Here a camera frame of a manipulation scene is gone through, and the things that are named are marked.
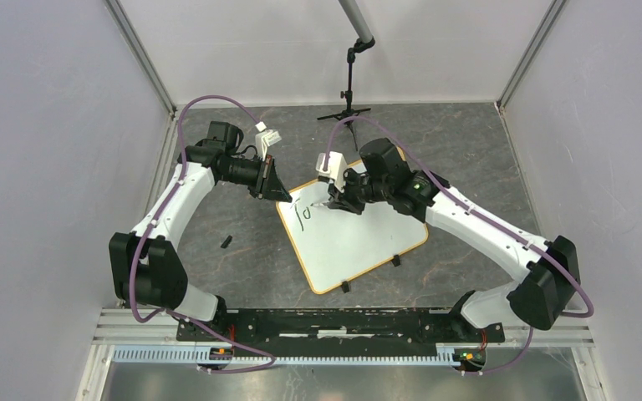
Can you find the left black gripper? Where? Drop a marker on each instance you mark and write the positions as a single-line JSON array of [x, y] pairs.
[[273, 188]]

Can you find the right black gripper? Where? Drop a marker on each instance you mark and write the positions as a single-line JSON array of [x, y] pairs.
[[351, 206]]

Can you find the yellow framed whiteboard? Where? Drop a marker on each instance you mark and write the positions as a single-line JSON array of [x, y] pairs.
[[334, 247]]

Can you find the black marker cap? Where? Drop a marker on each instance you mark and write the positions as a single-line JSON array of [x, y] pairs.
[[225, 244]]

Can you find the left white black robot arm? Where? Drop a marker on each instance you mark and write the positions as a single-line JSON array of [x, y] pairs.
[[145, 265]]

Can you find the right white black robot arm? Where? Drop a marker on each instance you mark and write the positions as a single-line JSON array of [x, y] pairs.
[[544, 272]]

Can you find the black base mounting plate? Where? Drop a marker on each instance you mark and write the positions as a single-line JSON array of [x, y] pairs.
[[349, 332]]

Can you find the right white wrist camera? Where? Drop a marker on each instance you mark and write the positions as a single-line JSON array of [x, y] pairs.
[[330, 168]]

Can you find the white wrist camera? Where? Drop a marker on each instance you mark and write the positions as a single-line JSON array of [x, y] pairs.
[[265, 138], [330, 168]]

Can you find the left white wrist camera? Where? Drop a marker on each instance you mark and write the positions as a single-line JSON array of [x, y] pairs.
[[265, 138]]

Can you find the black tripod camera stand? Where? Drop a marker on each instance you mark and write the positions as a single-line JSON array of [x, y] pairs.
[[348, 95]]

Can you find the slotted aluminium cable rail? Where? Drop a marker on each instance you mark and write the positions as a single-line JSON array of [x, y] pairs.
[[211, 355]]

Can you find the grey camera boom pole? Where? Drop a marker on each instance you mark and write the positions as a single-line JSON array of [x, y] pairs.
[[357, 20]]

